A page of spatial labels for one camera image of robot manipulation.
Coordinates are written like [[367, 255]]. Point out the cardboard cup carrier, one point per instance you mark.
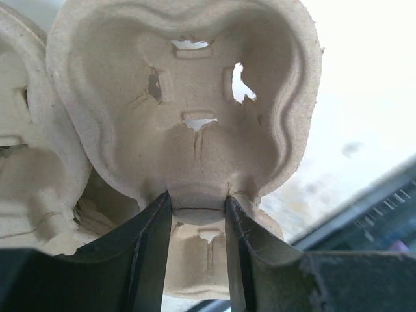
[[123, 100]]

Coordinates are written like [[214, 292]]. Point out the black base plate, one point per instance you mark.
[[382, 218]]

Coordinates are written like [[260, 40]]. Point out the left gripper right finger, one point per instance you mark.
[[267, 274]]

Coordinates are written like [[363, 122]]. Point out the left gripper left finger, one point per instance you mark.
[[124, 270]]

